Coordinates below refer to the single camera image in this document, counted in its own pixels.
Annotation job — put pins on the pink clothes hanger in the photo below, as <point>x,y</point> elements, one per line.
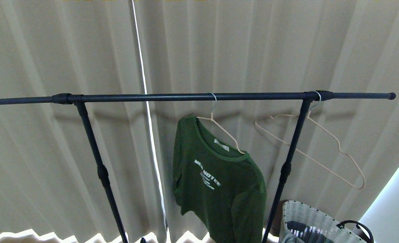
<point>320,164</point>
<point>229,136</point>

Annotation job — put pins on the green printed shirt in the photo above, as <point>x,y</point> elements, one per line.
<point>219,202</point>

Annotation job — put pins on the black clothes rack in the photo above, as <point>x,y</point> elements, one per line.
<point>152,98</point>

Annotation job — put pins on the white laundry basket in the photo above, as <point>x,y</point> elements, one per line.
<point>304,212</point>

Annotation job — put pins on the beige curtain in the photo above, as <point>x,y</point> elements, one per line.
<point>84,50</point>

